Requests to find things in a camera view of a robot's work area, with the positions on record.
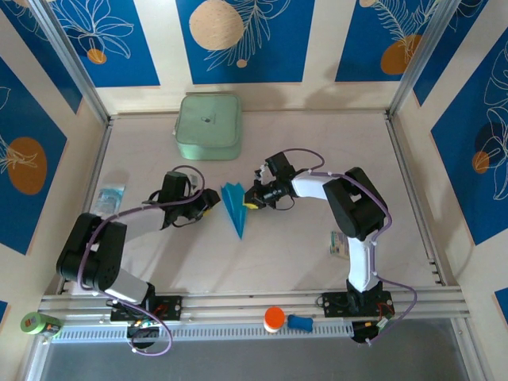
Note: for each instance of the blue bone-shaped object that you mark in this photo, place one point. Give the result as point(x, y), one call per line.
point(300, 322)

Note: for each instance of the pale green zip case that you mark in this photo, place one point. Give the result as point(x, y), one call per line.
point(208, 127)

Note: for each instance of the aluminium side rail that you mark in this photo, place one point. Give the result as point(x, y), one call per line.
point(397, 139)
point(99, 158)

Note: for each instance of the long aluminium table rail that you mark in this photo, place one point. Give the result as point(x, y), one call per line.
point(246, 303)

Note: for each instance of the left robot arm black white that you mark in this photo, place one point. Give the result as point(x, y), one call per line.
point(91, 254)

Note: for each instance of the green tape roll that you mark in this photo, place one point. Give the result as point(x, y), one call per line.
point(32, 323)

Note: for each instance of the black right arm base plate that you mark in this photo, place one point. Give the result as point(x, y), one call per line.
point(333, 305)

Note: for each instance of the clear plastic packet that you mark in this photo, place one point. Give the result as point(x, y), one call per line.
point(110, 197)

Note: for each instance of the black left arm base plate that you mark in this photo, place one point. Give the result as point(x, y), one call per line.
point(170, 309)

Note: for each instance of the printed card packet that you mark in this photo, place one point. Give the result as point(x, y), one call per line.
point(337, 244)

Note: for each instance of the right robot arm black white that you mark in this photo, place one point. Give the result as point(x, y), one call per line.
point(353, 206)

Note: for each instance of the aluminium frame post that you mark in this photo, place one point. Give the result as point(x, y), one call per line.
point(71, 59)
point(423, 59)

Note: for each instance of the turquoise square paper sheet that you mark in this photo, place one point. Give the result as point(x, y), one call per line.
point(236, 206)

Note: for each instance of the white jar orange lid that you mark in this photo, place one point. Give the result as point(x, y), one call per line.
point(274, 319)

